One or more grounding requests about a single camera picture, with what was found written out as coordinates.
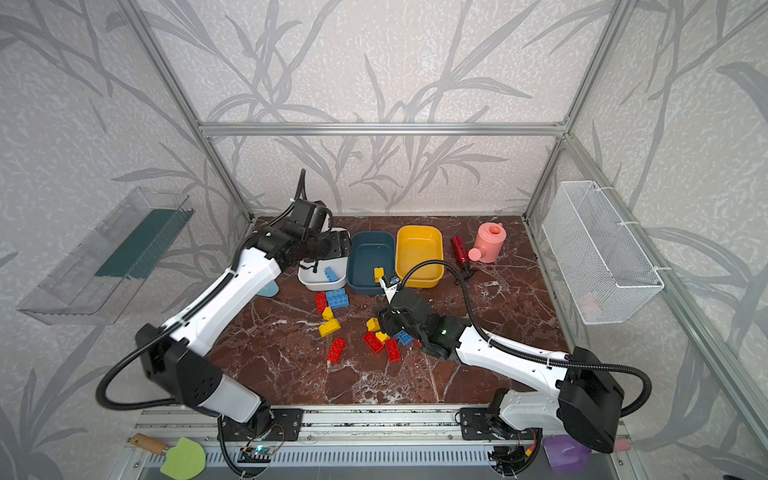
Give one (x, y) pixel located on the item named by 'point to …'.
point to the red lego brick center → (373, 342)
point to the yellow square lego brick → (373, 325)
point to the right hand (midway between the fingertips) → (384, 295)
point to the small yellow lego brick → (328, 313)
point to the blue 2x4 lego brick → (337, 298)
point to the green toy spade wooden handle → (184, 460)
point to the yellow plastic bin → (416, 245)
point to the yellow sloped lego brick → (382, 336)
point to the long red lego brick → (336, 350)
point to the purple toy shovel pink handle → (566, 455)
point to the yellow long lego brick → (329, 327)
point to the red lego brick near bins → (321, 301)
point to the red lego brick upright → (393, 350)
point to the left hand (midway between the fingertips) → (347, 237)
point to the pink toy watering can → (489, 240)
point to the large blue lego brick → (404, 337)
